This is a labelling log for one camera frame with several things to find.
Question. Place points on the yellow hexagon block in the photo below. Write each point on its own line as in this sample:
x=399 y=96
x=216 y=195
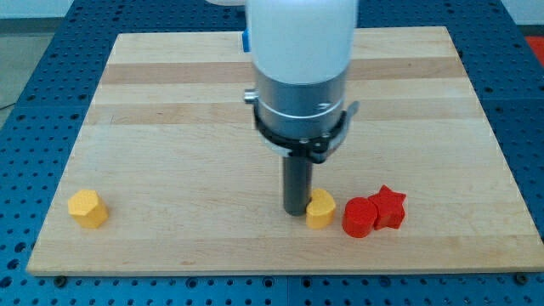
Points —
x=88 y=209

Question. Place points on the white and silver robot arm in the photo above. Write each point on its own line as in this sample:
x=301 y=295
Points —
x=301 y=50

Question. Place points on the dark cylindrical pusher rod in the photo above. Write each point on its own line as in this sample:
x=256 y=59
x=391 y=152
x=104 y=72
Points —
x=297 y=178

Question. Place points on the wooden board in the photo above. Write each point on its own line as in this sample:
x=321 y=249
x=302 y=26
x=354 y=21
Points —
x=191 y=189

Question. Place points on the yellow heart block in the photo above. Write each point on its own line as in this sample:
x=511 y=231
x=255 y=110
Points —
x=321 y=209

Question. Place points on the red cylinder block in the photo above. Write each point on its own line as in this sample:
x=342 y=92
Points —
x=359 y=217

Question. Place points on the red star block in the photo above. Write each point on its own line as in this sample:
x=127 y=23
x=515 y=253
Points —
x=390 y=208

